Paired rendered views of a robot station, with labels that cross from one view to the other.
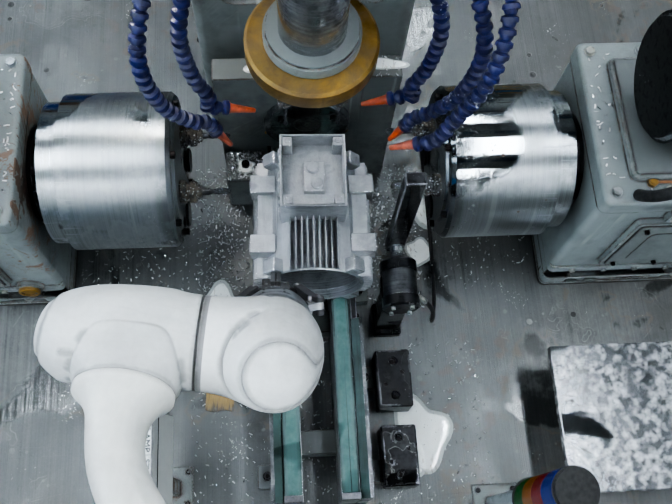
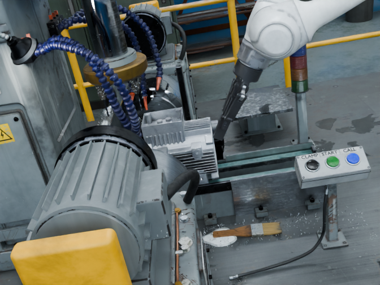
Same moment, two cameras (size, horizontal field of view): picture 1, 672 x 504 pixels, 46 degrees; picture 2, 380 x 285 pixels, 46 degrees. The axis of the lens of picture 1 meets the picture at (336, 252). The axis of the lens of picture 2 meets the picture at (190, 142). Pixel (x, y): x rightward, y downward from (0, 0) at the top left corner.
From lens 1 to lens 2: 1.35 m
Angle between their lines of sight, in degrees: 60
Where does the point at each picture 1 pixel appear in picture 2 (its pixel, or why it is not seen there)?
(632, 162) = (167, 60)
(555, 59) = not seen: hidden behind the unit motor
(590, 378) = (245, 109)
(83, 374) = (297, 7)
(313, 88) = (141, 57)
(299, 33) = (122, 38)
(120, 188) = (167, 166)
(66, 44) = not seen: outside the picture
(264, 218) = (181, 150)
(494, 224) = not seen: hidden behind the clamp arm
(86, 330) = (277, 9)
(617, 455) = (274, 102)
